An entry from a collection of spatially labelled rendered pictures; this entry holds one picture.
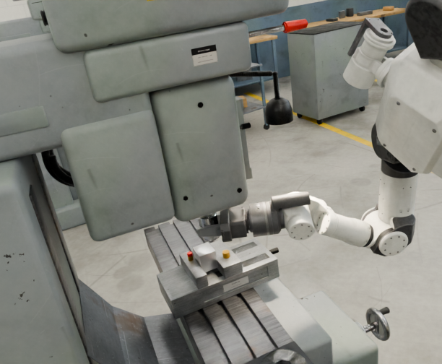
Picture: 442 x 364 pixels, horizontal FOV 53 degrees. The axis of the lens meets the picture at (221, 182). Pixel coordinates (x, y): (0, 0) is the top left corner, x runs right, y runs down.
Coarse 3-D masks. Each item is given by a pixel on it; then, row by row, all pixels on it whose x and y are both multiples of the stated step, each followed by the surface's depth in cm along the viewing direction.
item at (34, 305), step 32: (32, 160) 103; (0, 192) 73; (32, 192) 85; (0, 224) 74; (32, 224) 78; (0, 256) 76; (32, 256) 78; (64, 256) 112; (0, 288) 78; (32, 288) 80; (64, 288) 91; (0, 320) 80; (32, 320) 82; (64, 320) 85; (0, 352) 82; (32, 352) 85; (64, 352) 87
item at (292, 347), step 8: (288, 344) 88; (296, 344) 88; (272, 352) 85; (280, 352) 85; (288, 352) 85; (296, 352) 85; (304, 352) 86; (256, 360) 86; (264, 360) 84; (272, 360) 84; (280, 360) 84; (288, 360) 83; (296, 360) 83; (304, 360) 83
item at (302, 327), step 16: (256, 288) 147; (272, 288) 146; (272, 304) 139; (288, 304) 138; (288, 320) 132; (304, 320) 131; (304, 336) 125; (320, 336) 124; (192, 352) 126; (320, 352) 123
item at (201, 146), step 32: (160, 96) 90; (192, 96) 92; (224, 96) 94; (160, 128) 93; (192, 128) 94; (224, 128) 97; (192, 160) 97; (224, 160) 100; (192, 192) 100; (224, 192) 103
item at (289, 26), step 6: (282, 24) 94; (288, 24) 93; (294, 24) 93; (300, 24) 94; (306, 24) 94; (258, 30) 92; (264, 30) 92; (270, 30) 92; (276, 30) 93; (282, 30) 94; (288, 30) 93; (294, 30) 94; (252, 36) 92
